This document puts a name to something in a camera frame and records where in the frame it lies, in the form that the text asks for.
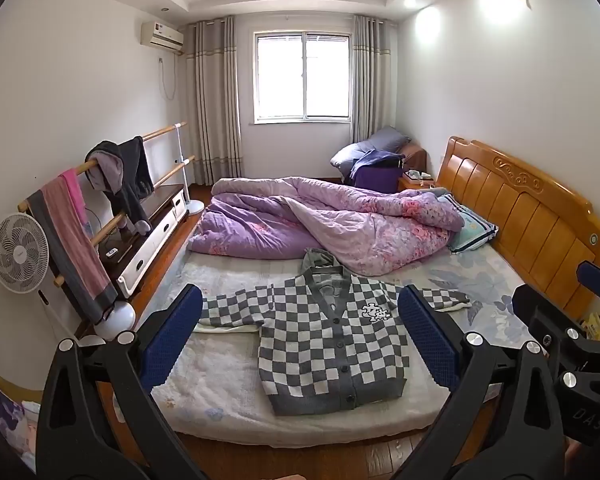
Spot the blue striped pillow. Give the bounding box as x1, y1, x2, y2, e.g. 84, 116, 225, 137
437, 194, 499, 253

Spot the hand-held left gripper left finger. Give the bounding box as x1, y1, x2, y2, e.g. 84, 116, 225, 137
35, 283, 206, 480

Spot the wooden bed headboard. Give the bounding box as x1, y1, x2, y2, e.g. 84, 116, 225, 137
436, 136, 600, 321

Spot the purple floral quilt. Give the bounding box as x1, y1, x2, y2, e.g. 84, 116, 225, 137
187, 176, 463, 275

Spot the small wooden nightstand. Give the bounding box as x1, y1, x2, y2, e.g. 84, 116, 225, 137
397, 170, 438, 194

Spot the white wall air conditioner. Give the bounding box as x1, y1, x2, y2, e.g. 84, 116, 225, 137
141, 21, 185, 52

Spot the dark hanging jacket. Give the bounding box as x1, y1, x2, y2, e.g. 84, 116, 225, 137
86, 136, 155, 235

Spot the window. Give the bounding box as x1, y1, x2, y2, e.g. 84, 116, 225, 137
252, 31, 354, 125

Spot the brown armchair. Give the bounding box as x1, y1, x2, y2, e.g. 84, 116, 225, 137
402, 142, 429, 173

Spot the grey pink striped towel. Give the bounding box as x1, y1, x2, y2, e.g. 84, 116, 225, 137
27, 175, 119, 324

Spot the dark blue cloth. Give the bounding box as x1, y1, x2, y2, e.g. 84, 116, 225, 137
350, 149, 406, 184

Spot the wooden barre rack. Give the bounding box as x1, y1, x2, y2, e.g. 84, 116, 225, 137
18, 121, 206, 343

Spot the lavender grey garment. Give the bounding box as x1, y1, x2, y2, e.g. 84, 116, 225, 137
86, 152, 124, 194

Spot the grey beige curtain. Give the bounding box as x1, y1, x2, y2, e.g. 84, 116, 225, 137
187, 16, 244, 186
350, 14, 400, 147

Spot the bright pink cloth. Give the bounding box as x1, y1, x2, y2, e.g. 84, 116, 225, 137
60, 169, 90, 228

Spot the grey white checkered cardigan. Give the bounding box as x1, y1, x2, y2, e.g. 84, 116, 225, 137
195, 265, 472, 417

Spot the pale printed cloth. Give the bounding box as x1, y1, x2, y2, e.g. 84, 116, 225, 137
0, 379, 44, 467

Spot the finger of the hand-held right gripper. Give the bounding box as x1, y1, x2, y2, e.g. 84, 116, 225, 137
576, 260, 600, 306
511, 285, 600, 386

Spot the white electric fan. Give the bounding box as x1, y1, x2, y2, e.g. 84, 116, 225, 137
0, 212, 51, 295

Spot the white dark-topped tv cabinet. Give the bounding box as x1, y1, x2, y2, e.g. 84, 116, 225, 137
92, 183, 190, 299

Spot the air conditioner cable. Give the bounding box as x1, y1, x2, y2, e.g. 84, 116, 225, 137
158, 57, 177, 101

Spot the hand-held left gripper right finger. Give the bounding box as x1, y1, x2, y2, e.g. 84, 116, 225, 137
397, 285, 568, 480

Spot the bed with floral sheet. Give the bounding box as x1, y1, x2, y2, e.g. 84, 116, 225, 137
112, 245, 546, 448

